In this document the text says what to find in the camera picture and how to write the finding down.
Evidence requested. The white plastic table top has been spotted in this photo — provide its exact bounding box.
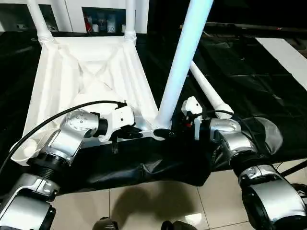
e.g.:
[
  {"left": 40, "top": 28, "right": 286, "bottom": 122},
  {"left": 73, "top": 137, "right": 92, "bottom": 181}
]
[{"left": 10, "top": 34, "right": 166, "bottom": 166}]

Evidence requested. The white plastic table leg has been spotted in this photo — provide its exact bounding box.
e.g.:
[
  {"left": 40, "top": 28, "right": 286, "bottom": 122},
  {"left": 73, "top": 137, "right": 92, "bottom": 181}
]
[
  {"left": 153, "top": 0, "right": 214, "bottom": 131},
  {"left": 123, "top": 0, "right": 138, "bottom": 42},
  {"left": 26, "top": 0, "right": 54, "bottom": 44},
  {"left": 189, "top": 61, "right": 236, "bottom": 120}
]

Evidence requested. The black mat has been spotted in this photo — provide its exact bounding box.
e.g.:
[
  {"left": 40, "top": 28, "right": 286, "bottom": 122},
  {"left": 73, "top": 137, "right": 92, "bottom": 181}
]
[{"left": 0, "top": 29, "right": 307, "bottom": 195}]

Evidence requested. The black left robot foot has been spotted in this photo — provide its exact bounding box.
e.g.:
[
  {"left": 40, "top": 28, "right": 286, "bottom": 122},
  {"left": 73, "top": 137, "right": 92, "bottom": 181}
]
[{"left": 91, "top": 218, "right": 121, "bottom": 230}]

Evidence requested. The black robot foot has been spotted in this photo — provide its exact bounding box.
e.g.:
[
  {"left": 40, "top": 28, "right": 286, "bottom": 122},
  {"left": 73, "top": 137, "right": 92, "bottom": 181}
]
[
  {"left": 160, "top": 219, "right": 198, "bottom": 230},
  {"left": 91, "top": 218, "right": 121, "bottom": 230}
]

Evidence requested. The black right robot foot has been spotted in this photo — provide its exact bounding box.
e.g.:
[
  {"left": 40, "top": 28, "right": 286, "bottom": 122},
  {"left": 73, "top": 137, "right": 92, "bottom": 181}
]
[{"left": 160, "top": 219, "right": 198, "bottom": 230}]

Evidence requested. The black floor stand bar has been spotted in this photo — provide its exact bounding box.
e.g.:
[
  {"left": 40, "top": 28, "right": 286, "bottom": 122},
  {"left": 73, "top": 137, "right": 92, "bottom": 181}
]
[{"left": 278, "top": 160, "right": 307, "bottom": 179}]

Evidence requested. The white board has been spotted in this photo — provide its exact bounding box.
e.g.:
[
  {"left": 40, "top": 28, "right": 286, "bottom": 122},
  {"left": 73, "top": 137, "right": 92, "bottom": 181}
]
[{"left": 256, "top": 37, "right": 307, "bottom": 78}]

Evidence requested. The white glass-door cabinet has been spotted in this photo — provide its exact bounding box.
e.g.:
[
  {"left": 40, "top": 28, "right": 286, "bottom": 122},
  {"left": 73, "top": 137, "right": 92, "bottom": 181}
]
[{"left": 0, "top": 0, "right": 150, "bottom": 34}]

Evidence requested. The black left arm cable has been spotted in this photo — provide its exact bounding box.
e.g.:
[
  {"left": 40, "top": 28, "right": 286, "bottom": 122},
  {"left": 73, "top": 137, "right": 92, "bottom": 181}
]
[{"left": 0, "top": 100, "right": 128, "bottom": 175}]

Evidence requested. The black metal rail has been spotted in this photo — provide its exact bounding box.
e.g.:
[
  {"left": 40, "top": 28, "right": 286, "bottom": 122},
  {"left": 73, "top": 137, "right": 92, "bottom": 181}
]
[{"left": 180, "top": 22, "right": 307, "bottom": 38}]

